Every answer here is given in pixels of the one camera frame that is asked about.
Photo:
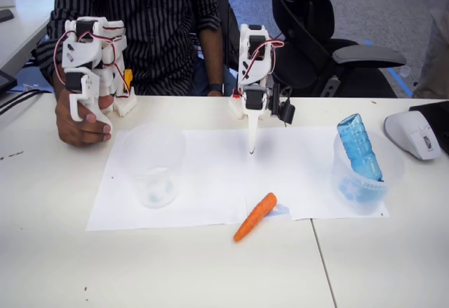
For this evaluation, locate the white leader arm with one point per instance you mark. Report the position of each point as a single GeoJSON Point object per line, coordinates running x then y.
{"type": "Point", "coordinates": [84, 52]}

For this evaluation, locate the grey gripper black servo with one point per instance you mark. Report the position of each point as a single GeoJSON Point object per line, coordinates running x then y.
{"type": "Point", "coordinates": [252, 102]}

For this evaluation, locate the right forearm in striped sleeve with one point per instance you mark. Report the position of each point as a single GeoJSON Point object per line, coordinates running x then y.
{"type": "Point", "coordinates": [47, 55]}

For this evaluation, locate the person's right hand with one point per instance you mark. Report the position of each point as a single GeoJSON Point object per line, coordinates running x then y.
{"type": "Point", "coordinates": [70, 132]}

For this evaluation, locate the clear plastic wrapper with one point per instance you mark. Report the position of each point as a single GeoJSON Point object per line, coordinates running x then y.
{"type": "Point", "coordinates": [35, 87]}

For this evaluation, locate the black monitor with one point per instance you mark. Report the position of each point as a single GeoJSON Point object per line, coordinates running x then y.
{"type": "Point", "coordinates": [5, 81]}

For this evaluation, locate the black webcam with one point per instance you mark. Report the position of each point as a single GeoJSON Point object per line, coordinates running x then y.
{"type": "Point", "coordinates": [287, 111]}

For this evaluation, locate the black office chair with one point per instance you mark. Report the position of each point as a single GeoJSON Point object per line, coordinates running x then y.
{"type": "Point", "coordinates": [305, 24]}

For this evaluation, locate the person in striped shirt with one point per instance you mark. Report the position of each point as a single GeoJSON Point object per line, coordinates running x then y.
{"type": "Point", "coordinates": [158, 24]}

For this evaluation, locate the blue floor tape strip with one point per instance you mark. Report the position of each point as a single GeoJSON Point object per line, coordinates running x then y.
{"type": "Point", "coordinates": [400, 81]}

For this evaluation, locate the small clear plastic cup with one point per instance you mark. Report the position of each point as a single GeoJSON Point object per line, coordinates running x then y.
{"type": "Point", "coordinates": [405, 72]}

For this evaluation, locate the person's bare left forearm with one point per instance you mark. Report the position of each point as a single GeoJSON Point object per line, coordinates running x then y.
{"type": "Point", "coordinates": [210, 59]}

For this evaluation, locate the blue plastic bottle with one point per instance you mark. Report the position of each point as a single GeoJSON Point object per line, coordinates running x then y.
{"type": "Point", "coordinates": [358, 146]}

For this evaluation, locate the white vertical computer mouse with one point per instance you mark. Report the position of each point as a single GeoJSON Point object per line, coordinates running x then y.
{"type": "Point", "coordinates": [410, 132]}

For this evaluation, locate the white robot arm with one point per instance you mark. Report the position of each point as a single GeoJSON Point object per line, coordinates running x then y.
{"type": "Point", "coordinates": [253, 60]}

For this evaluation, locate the white paper sheet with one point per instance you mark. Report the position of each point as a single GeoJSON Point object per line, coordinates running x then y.
{"type": "Point", "coordinates": [298, 167]}
{"type": "Point", "coordinates": [210, 181]}

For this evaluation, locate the black wristwatch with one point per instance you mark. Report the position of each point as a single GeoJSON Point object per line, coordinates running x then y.
{"type": "Point", "coordinates": [215, 88]}

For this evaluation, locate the black laptop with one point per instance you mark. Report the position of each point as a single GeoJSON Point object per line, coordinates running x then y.
{"type": "Point", "coordinates": [435, 115]}

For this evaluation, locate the orange carrot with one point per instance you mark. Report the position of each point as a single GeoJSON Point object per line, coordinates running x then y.
{"type": "Point", "coordinates": [254, 218]}

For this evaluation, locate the clear plastic container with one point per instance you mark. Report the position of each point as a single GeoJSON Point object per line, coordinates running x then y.
{"type": "Point", "coordinates": [368, 201]}
{"type": "Point", "coordinates": [154, 197]}

